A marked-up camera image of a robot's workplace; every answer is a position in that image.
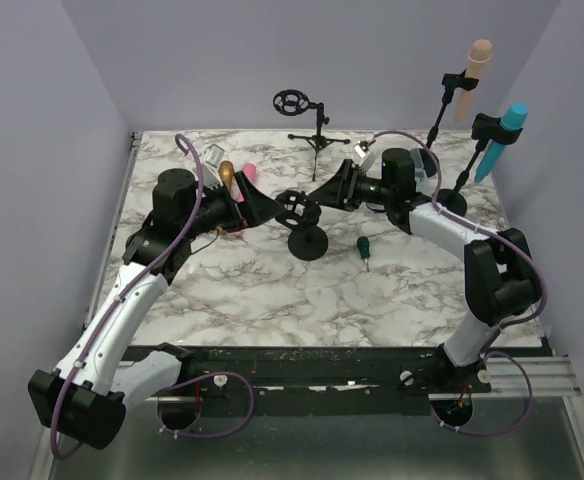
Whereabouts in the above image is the clear plastic screw box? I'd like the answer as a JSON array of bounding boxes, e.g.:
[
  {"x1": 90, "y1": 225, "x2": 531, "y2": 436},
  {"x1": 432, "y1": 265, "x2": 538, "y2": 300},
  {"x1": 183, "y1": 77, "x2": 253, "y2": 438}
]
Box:
[{"x1": 410, "y1": 148, "x2": 436, "y2": 193}]

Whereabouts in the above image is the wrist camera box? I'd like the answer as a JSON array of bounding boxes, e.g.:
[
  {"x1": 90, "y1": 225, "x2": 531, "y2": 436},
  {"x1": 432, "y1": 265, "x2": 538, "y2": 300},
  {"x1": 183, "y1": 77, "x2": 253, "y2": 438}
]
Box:
[
  {"x1": 354, "y1": 140, "x2": 376, "y2": 174},
  {"x1": 203, "y1": 144, "x2": 225, "y2": 189}
]

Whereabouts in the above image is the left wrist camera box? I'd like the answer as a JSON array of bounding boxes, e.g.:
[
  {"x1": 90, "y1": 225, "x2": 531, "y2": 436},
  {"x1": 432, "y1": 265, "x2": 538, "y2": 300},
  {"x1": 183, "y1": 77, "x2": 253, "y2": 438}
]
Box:
[{"x1": 203, "y1": 144, "x2": 225, "y2": 189}]

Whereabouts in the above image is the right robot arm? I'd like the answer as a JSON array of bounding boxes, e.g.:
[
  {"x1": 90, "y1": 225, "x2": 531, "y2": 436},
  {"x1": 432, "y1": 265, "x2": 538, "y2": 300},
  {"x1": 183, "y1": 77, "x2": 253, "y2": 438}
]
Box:
[{"x1": 309, "y1": 148, "x2": 542, "y2": 392}]

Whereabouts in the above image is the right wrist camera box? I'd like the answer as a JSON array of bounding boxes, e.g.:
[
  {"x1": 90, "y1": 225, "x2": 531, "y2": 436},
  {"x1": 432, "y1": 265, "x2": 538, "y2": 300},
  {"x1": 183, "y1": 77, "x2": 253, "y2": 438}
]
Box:
[{"x1": 354, "y1": 140, "x2": 376, "y2": 174}]

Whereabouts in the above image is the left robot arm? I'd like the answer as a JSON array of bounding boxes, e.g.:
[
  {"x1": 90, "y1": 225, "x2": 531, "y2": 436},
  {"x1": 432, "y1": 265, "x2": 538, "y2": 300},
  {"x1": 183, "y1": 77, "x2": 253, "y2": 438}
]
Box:
[{"x1": 28, "y1": 168, "x2": 284, "y2": 457}]

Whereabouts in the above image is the beige microphone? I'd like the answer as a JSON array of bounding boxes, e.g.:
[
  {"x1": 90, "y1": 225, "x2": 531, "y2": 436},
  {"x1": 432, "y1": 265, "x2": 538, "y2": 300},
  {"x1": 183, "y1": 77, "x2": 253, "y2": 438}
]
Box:
[{"x1": 454, "y1": 39, "x2": 492, "y2": 124}]

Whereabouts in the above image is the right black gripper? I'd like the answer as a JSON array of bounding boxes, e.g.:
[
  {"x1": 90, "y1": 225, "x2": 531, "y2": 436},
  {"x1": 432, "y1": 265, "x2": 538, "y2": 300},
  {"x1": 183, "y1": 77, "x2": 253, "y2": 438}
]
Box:
[{"x1": 310, "y1": 159, "x2": 394, "y2": 213}]

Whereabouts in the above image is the teal microphone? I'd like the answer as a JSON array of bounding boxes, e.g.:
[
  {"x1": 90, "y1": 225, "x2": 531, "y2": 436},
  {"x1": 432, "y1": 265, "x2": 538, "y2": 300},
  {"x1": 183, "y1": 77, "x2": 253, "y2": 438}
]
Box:
[{"x1": 472, "y1": 103, "x2": 529, "y2": 183}]

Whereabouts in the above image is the black front mounting rail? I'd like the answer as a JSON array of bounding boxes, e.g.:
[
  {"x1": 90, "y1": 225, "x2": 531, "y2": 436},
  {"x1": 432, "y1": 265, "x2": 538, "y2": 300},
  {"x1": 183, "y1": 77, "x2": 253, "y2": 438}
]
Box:
[{"x1": 114, "y1": 344, "x2": 558, "y2": 419}]

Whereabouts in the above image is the gold microphone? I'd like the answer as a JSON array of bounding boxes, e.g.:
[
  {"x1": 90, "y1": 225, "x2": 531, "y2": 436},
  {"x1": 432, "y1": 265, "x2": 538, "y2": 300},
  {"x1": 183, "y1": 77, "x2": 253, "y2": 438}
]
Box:
[{"x1": 218, "y1": 160, "x2": 235, "y2": 192}]

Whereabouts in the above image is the black round-base shock mount stand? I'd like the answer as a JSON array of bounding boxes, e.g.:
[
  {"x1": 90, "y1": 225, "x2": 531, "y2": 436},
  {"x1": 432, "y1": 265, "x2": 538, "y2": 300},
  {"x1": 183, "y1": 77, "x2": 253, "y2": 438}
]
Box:
[{"x1": 275, "y1": 190, "x2": 328, "y2": 261}]

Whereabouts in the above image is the black stand holding teal microphone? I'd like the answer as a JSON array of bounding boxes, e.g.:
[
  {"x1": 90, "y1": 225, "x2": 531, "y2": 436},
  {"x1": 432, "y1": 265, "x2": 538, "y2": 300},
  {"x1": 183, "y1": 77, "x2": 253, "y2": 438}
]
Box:
[{"x1": 434, "y1": 113, "x2": 523, "y2": 217}]

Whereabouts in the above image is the black stand holding beige microphone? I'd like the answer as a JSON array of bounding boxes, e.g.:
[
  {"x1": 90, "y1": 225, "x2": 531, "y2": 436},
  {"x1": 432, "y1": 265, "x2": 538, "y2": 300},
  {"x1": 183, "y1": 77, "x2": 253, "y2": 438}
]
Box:
[{"x1": 426, "y1": 70, "x2": 479, "y2": 149}]

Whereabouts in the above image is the pink microphone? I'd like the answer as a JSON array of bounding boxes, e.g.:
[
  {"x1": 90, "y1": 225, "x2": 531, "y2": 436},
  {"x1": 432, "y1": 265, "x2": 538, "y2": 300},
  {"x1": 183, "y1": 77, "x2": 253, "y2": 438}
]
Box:
[{"x1": 233, "y1": 162, "x2": 257, "y2": 239}]

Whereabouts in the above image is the black tripod shock mount stand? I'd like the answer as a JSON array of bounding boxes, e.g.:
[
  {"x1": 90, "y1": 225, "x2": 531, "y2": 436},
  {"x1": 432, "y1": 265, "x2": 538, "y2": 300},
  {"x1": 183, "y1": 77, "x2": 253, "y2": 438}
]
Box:
[{"x1": 272, "y1": 88, "x2": 353, "y2": 183}]

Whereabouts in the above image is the green handled screwdriver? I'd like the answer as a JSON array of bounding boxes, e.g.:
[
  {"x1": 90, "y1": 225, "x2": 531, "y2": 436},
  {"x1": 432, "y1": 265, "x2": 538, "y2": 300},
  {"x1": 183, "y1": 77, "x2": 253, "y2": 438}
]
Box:
[{"x1": 356, "y1": 236, "x2": 371, "y2": 272}]

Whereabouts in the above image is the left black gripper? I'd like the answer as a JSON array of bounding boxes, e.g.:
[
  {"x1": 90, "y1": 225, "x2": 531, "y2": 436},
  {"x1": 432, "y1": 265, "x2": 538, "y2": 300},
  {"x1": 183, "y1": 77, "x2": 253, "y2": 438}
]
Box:
[{"x1": 183, "y1": 171, "x2": 285, "y2": 239}]

